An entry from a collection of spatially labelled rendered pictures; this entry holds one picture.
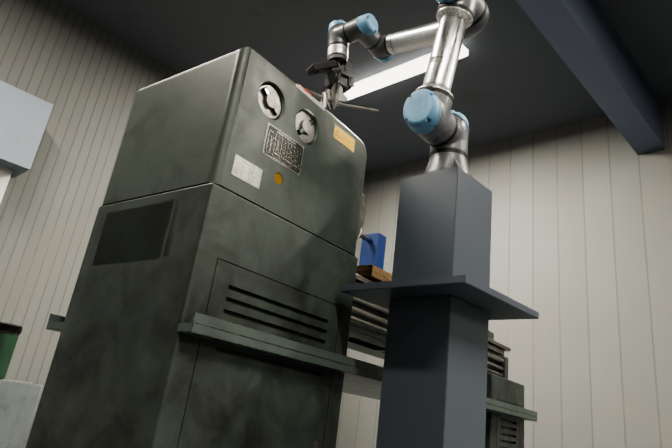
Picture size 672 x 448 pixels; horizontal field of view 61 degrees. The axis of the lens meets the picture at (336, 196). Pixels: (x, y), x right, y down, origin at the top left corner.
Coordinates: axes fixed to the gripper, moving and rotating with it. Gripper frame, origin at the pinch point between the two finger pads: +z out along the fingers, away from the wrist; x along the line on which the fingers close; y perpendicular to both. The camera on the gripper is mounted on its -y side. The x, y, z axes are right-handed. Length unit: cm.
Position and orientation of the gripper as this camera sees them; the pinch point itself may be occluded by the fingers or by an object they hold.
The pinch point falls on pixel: (331, 105)
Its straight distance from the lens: 200.7
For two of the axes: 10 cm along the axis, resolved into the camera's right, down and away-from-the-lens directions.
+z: -0.2, 9.3, -3.6
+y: 8.2, 2.2, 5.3
